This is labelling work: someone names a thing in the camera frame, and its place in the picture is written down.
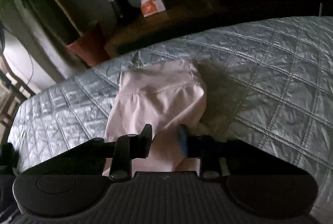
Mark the dark wooden low cabinet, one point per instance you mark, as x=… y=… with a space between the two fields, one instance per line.
x=208 y=13

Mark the black cylindrical speaker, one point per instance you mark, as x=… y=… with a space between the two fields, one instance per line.
x=122 y=7

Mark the grey quilted bedspread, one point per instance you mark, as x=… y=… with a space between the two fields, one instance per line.
x=260 y=70

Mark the orange tissue box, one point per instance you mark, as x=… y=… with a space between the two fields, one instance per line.
x=153 y=6

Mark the pink garment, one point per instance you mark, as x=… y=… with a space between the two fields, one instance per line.
x=156 y=99

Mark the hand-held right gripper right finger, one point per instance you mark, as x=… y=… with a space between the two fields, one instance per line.
x=183 y=140

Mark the wooden chair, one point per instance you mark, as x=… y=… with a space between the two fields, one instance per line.
x=11 y=112

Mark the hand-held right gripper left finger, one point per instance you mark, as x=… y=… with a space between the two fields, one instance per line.
x=147 y=136

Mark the red plant pot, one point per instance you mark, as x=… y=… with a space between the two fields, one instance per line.
x=88 y=44

